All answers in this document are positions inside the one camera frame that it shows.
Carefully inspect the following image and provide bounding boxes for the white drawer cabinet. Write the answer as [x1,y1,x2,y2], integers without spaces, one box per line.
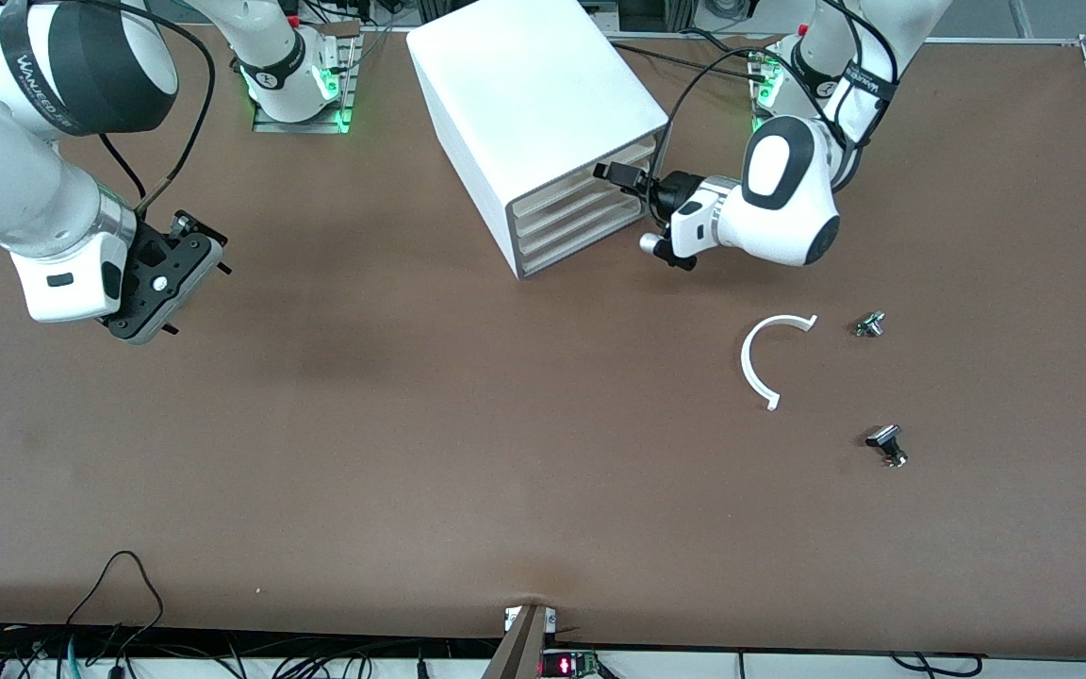
[406,0,671,281]

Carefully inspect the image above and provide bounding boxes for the brown wedge post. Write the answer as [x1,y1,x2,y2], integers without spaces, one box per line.
[482,604,549,679]

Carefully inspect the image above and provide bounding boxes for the circuit board with red display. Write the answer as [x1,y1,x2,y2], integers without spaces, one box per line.
[541,649,601,678]

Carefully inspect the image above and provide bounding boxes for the black looped cable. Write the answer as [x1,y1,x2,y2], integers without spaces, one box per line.
[65,551,165,661]

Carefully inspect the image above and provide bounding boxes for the white drawer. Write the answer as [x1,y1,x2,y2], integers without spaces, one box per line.
[515,189,652,280]
[508,132,668,227]
[513,160,662,254]

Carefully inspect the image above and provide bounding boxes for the white semicircular plastic bracket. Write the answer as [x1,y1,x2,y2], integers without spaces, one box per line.
[741,314,819,412]

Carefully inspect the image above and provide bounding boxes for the black switch with grey cap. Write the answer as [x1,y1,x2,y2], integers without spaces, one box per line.
[864,424,910,470]

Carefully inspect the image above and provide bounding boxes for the black table cable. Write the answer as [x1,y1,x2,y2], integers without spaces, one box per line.
[607,40,759,78]

